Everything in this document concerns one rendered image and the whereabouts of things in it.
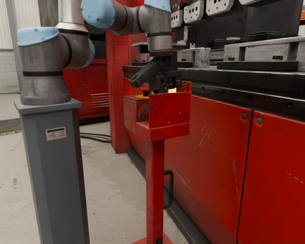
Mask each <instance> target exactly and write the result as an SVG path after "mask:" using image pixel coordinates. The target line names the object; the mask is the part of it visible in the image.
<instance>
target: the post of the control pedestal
mask: <svg viewBox="0 0 305 244"><path fill-rule="evenodd" d="M164 149H165V140H159V141H154V142H148V141H147V140H146V234H147V244H156V243H155V241H156V239H157V238H161V239H162V241H163V212H164Z"/></svg>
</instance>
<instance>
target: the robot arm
mask: <svg viewBox="0 0 305 244"><path fill-rule="evenodd" d="M58 11H59V23H58V25H57V26H56V27H32V28H21V29H19V30H18V31H17V39H18V42H17V45H18V47H19V53H20V59H21V66H22V72H23V84H22V89H21V94H20V102H21V104H22V105H27V106H46V105H56V104H62V103H67V102H70V101H71V94H70V92H69V90H68V87H67V85H66V83H65V81H64V78H63V71H62V69H68V68H73V69H79V68H83V67H86V66H88V65H89V64H90V63H91V62H92V60H93V58H94V55H95V49H94V45H93V44H92V41H91V40H90V39H89V32H88V31H87V29H86V28H85V26H84V20H85V21H86V22H87V23H89V24H90V25H93V26H95V27H97V28H100V29H107V30H111V32H113V34H114V35H117V36H118V35H121V36H126V35H129V34H137V33H145V32H146V33H147V39H148V50H149V51H150V53H149V57H155V59H152V60H151V61H150V62H149V63H147V64H146V65H145V66H144V67H143V68H142V69H141V70H140V71H138V72H137V73H136V74H135V75H133V76H132V77H131V78H130V79H129V80H128V82H129V83H130V85H131V86H132V87H135V88H139V87H140V86H141V85H143V84H144V82H145V81H147V80H148V79H149V93H150V94H159V93H168V90H167V89H169V90H171V89H174V88H179V87H182V81H181V71H178V61H177V51H176V52H172V51H171V49H172V32H171V10H170V0H144V5H142V6H137V7H131V8H130V7H127V6H125V5H123V4H121V3H119V2H116V1H115V0H58ZM176 76H180V84H178V81H176Z"/></svg>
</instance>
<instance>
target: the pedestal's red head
mask: <svg viewBox="0 0 305 244"><path fill-rule="evenodd" d="M186 83H188V91H183V92H179V88H177V92H171V93H159V94H149V97H148V98H139V97H137V96H138V95H129V96H124V98H123V109H124V127H126V128H127V129H129V130H130V131H132V132H134V133H135V134H137V135H138V136H140V137H142V138H143V139H145V140H147V141H148V142H154V141H159V140H164V139H168V138H173V137H179V136H184V135H188V134H189V128H190V109H191V94H192V91H191V85H192V82H189V81H186Z"/></svg>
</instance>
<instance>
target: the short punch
mask: <svg viewBox="0 0 305 244"><path fill-rule="evenodd" d="M187 27H188V26H182V27H179V28H176V42H177V43H178V44H185V41H186V40H187Z"/></svg>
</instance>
